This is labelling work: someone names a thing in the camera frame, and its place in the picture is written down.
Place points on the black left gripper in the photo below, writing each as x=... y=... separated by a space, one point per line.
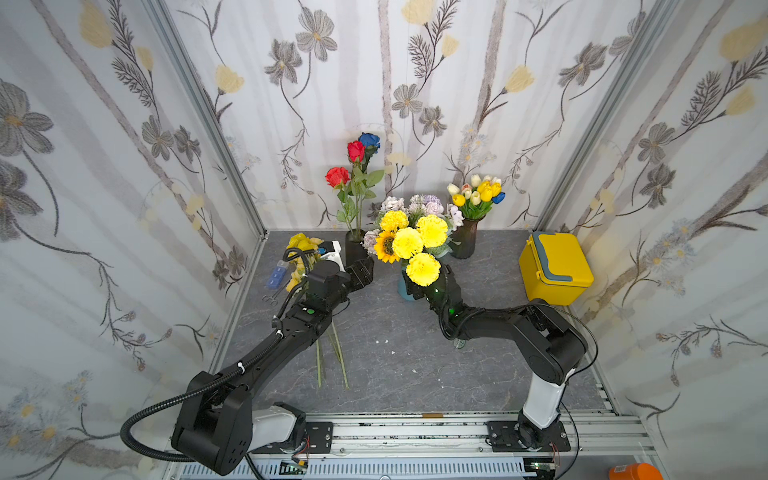
x=365 y=278

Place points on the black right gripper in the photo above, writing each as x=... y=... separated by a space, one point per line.
x=437 y=291

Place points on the teal vase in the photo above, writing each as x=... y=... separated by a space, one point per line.
x=407 y=289

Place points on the yellow rose bunch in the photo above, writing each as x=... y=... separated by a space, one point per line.
x=300 y=252

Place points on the black vase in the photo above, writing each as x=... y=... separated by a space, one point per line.
x=354 y=249

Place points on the yellow poppy flower stem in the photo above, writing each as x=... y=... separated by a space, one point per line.
x=319 y=365

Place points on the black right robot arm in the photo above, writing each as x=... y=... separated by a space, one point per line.
x=549 y=344

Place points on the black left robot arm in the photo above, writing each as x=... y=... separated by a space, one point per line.
x=216 y=426

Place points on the dark glass vase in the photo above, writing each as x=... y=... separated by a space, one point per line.
x=463 y=239

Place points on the yellow marigold bouquet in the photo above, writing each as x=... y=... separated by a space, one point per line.
x=415 y=234

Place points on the blue pill organizer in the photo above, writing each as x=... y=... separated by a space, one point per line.
x=277 y=276

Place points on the red rose bouquet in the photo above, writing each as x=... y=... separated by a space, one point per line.
x=354 y=184

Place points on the small metal scissors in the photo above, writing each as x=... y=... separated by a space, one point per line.
x=272 y=297

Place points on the mixed tulip sunflower bouquet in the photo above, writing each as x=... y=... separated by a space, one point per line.
x=476 y=198

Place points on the yellow lidded box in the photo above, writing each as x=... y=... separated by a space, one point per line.
x=554 y=268

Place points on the orange object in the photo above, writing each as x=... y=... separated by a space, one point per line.
x=636 y=471

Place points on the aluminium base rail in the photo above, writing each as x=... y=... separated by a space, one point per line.
x=454 y=446

